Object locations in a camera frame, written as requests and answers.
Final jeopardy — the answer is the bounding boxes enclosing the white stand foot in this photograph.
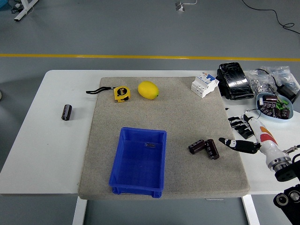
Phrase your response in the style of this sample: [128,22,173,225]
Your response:
[13,0,39,23]

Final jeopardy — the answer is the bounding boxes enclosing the black wrapped device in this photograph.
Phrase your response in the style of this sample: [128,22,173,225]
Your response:
[216,62,255,101]

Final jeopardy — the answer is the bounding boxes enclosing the black power adapter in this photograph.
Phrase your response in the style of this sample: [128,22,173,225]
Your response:
[276,84,300,104]

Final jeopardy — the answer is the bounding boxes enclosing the black floor cable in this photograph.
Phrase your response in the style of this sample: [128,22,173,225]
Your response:
[241,0,300,35]

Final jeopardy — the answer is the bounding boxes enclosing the yellow lemon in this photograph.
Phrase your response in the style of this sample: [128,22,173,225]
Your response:
[137,80,160,100]

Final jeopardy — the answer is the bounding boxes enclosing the thin black wire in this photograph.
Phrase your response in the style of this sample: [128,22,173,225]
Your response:
[245,108,262,121]

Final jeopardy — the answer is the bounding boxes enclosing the clear plastic bag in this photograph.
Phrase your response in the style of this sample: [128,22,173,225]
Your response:
[261,66,293,88]

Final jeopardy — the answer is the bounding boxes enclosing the blue plastic box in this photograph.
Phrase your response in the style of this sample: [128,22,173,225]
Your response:
[108,127,167,199]

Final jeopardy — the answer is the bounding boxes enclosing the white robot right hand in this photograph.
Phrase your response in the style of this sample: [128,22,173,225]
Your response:
[218,112,291,165]

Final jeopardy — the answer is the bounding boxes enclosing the white circuit breaker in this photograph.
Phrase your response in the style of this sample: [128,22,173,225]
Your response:
[190,72,220,99]

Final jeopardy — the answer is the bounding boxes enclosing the white table leg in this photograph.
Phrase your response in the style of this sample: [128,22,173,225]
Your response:
[241,195,261,225]
[72,196,88,225]

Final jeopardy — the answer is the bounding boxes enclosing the yellow tape measure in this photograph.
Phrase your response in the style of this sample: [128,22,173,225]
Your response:
[85,85,131,104]

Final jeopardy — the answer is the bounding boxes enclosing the clear bag of nuts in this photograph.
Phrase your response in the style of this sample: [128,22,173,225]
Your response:
[247,69,277,94]

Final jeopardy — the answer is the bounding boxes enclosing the light blue bowl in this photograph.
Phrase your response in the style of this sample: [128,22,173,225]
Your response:
[255,93,295,123]

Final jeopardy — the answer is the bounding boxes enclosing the grey-brown mat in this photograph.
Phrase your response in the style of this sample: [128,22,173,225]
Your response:
[78,76,251,200]

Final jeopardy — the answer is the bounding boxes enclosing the dark cylindrical battery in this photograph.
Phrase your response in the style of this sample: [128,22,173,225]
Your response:
[61,104,73,121]
[188,138,206,155]
[205,138,220,160]

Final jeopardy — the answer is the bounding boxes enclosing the green plastic parts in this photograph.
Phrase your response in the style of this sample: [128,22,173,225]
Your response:
[275,99,291,110]

